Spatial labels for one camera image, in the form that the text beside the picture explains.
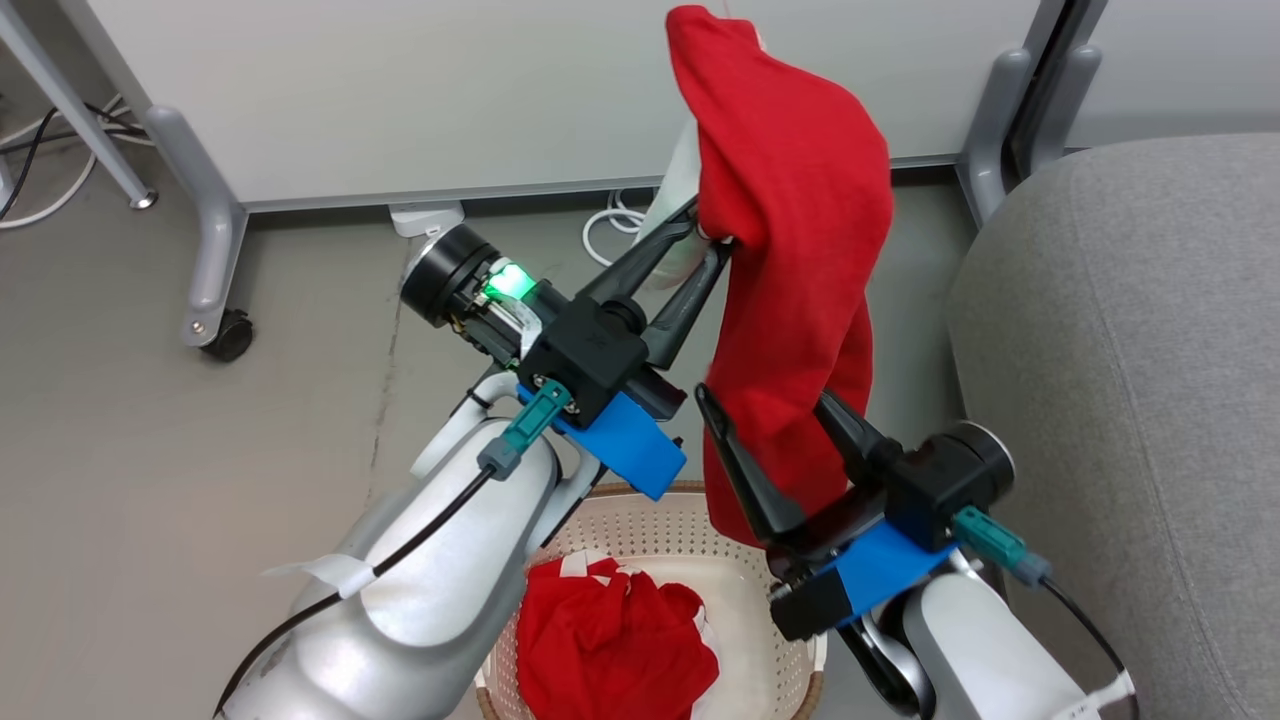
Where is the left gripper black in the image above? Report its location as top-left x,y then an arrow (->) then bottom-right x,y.
400,197 -> 734,431

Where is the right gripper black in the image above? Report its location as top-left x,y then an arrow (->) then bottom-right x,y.
695,384 -> 1017,582

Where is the red garment with white trim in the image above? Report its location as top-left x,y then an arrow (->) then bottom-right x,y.
640,4 -> 897,549

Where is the cream perforated laundry basket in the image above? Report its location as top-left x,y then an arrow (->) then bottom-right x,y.
474,480 -> 830,720

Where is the crumpled red garment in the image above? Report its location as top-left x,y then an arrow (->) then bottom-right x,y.
515,556 -> 722,720

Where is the wide white partition panel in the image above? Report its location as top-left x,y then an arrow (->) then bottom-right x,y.
84,0 -> 1049,214

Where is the grey fabric sofa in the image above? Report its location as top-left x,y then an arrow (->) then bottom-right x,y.
945,133 -> 1280,720

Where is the grey partition leg with caster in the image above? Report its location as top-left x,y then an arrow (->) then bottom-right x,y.
144,104 -> 255,364

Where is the grey slanted table leg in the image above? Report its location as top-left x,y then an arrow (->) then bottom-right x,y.
0,0 -> 159,211

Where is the white coiled floor cable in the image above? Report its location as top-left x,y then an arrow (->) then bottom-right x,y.
582,188 -> 653,268

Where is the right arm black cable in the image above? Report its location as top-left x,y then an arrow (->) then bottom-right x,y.
950,505 -> 1139,701

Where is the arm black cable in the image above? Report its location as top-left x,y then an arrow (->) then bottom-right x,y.
213,384 -> 573,719
950,505 -> 1139,701

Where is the white floor bracket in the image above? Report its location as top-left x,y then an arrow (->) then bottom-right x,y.
388,200 -> 467,239

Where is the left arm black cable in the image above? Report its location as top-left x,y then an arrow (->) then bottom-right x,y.
213,384 -> 573,719

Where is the black floor cable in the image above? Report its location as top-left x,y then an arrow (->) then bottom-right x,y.
0,100 -> 151,222

